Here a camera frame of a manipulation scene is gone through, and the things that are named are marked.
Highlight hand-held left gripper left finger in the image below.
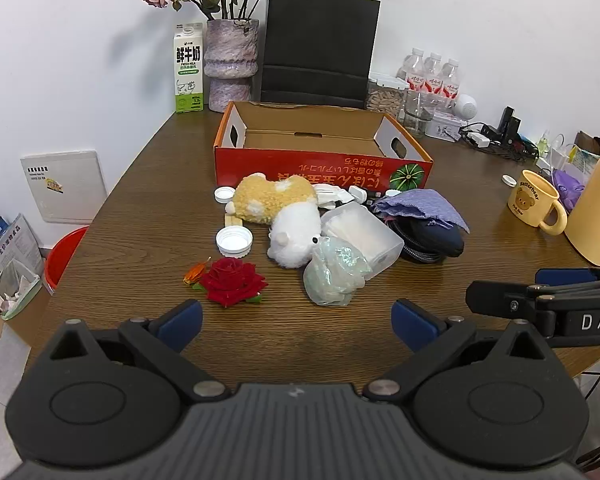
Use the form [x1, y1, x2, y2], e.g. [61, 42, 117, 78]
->
[35, 299, 231, 405]

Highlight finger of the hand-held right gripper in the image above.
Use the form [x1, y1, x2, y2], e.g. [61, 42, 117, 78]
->
[535, 267, 600, 289]
[466, 280, 557, 334]

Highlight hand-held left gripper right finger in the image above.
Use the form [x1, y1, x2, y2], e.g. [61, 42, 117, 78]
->
[362, 299, 561, 403]

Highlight red rose flower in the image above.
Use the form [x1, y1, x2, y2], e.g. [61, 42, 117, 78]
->
[194, 257, 269, 309]

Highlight navy blue pouch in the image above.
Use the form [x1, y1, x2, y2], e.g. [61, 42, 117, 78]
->
[390, 216, 466, 261]

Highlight iridescent plastic bag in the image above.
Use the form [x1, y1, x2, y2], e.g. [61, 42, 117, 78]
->
[303, 236, 374, 308]

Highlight large white bottle cap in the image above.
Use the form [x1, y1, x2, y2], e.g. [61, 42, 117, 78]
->
[216, 226, 254, 257]

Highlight translucent plastic container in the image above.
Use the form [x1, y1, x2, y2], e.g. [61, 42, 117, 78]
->
[321, 203, 405, 281]

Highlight purple cloth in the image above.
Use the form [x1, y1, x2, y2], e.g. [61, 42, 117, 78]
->
[372, 189, 471, 234]

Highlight white tissue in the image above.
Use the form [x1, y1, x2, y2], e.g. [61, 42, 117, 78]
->
[313, 183, 354, 207]

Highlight yellow and white plush toy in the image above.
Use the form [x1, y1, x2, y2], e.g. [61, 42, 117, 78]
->
[225, 172, 324, 270]

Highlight red cardboard box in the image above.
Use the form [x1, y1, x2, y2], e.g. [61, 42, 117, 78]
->
[214, 101, 434, 196]

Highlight orange flower petal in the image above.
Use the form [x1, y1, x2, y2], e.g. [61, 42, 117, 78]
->
[183, 257, 212, 286]

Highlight yellow bear mug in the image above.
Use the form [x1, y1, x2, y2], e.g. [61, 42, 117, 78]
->
[507, 169, 569, 236]

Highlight purple plastic bag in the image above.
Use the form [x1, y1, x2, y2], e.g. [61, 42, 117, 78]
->
[551, 168, 589, 211]

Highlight brown wooden desk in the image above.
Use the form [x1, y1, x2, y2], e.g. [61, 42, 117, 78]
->
[27, 102, 600, 397]

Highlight red bucket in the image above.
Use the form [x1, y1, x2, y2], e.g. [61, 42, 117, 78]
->
[45, 226, 90, 296]

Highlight brown paper bag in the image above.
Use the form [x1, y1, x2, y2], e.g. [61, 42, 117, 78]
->
[574, 130, 600, 157]

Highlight white charger plug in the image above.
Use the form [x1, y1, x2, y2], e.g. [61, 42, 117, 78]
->
[349, 185, 382, 207]

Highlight black power adapters cluster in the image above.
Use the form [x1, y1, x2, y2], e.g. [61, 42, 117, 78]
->
[458, 122, 541, 164]

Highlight black upright adapter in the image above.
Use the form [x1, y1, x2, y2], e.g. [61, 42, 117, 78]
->
[497, 107, 522, 146]

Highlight cardboard box with papers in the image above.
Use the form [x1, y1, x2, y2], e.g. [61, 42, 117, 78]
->
[0, 259, 49, 346]

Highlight pale printed tin box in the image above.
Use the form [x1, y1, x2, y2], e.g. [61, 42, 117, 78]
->
[424, 112, 469, 141]

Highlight blue printed packets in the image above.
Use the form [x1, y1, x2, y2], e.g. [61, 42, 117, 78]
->
[0, 212, 44, 287]

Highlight white round speaker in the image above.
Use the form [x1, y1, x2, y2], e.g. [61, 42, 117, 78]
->
[452, 92, 480, 120]

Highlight clear drinking glass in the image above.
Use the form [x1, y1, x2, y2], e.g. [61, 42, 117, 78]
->
[402, 89, 439, 139]

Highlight red label water bottle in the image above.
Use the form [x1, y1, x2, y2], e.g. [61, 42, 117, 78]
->
[402, 48, 426, 92]
[440, 58, 462, 101]
[422, 52, 444, 94]

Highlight clear container of seeds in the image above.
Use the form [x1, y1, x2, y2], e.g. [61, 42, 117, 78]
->
[365, 72, 410, 115]

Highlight green and white milk carton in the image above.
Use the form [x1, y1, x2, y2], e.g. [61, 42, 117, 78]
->
[174, 22, 206, 115]

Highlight purple marbled vase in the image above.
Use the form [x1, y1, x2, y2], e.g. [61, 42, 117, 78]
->
[203, 18, 260, 114]

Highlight black paper bag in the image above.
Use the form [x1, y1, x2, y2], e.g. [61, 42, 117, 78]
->
[259, 0, 381, 110]

